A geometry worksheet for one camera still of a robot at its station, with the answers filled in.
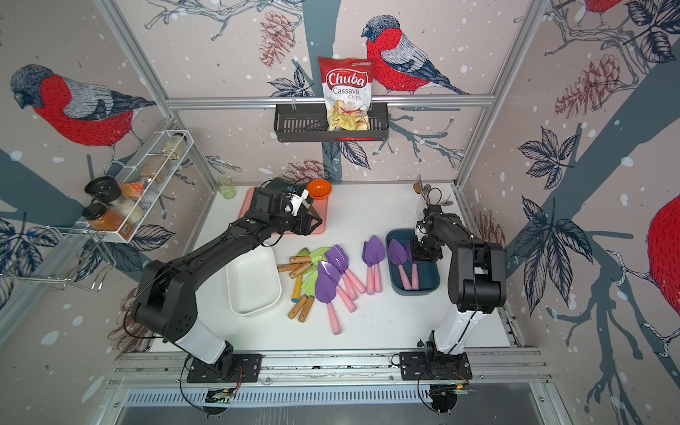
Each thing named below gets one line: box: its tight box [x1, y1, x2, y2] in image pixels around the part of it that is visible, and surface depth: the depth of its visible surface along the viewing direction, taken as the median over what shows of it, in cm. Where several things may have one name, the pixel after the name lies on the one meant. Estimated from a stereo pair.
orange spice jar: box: [81, 202, 136, 241], surface depth 62 cm
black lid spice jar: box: [84, 175, 123, 203], surface depth 63 cm
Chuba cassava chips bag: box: [318, 56, 374, 132], surface depth 85 cm
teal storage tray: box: [386, 228, 441, 296], surface depth 91 cm
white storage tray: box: [224, 245, 282, 318], surface depth 90 cm
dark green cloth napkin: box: [246, 185, 286, 223], surface depth 70 cm
